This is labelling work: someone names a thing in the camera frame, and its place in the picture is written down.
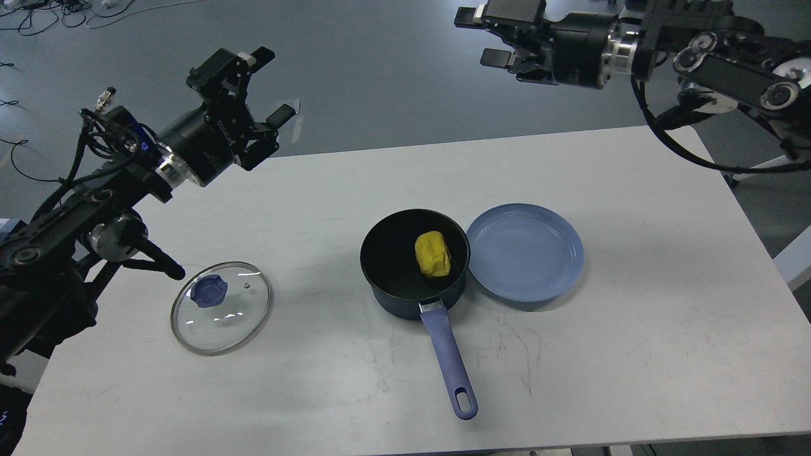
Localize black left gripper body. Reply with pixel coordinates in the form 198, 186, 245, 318
158, 104, 260, 187

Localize black floor cables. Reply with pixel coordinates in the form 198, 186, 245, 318
0, 0, 210, 184

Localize blue saucepan with handle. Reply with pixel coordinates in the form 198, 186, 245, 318
359, 208, 478, 421

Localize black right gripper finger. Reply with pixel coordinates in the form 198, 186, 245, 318
454, 1, 547, 30
479, 47, 559, 86

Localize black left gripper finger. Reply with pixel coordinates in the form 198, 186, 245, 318
186, 46, 276, 120
236, 104, 297, 171

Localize blue plate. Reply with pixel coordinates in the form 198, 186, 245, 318
466, 203, 585, 303

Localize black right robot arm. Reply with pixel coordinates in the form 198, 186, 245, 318
454, 1, 809, 180

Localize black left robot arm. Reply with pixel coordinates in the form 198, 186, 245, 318
1, 46, 296, 376

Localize yellow potato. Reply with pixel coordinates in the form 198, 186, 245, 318
414, 231, 452, 278

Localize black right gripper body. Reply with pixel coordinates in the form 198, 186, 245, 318
516, 12, 619, 89

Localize glass lid with blue knob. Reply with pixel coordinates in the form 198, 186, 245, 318
170, 262, 274, 356

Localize white furniture at right edge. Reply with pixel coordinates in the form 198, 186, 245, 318
773, 226, 810, 291

